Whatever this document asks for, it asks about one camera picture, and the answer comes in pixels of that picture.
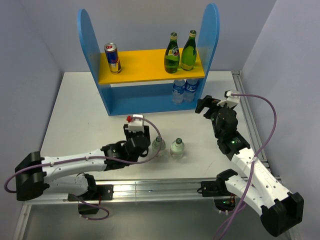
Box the small clear bottle left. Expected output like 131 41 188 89
152 136 166 158

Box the clear Pocari Sweat bottle right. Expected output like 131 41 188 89
183 78 199 103

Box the blue silver Red Bull can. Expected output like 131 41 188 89
104 42 122 74

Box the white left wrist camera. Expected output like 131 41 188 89
125 114 145 133

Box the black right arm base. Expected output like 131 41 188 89
197 180 236 213

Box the small clear bottle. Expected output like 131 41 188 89
152 136 166 158
170 137 185 160

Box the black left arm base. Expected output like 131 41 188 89
67 184 114 221

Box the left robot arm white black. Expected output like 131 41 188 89
14 120 151 202

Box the green glass Perrier bottle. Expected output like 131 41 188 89
164 32 180 74

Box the clear pocari sweat bottle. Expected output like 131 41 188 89
172 79 186 105
183 78 199 103

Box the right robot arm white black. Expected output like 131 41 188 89
195 90 304 237

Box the green glass bottle yellow label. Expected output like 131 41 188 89
181 30 197 71

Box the small clear bottle right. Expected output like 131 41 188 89
170 137 185 160

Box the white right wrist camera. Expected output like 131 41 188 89
217 90 240 109

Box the blue and yellow wooden shelf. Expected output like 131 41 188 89
77 3 220 116

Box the clear Pocari Sweat bottle left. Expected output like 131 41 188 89
172 79 186 105

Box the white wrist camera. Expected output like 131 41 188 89
125 114 145 133
217 90 240 109

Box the aluminium mounting rail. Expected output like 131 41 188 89
23 177 266 206

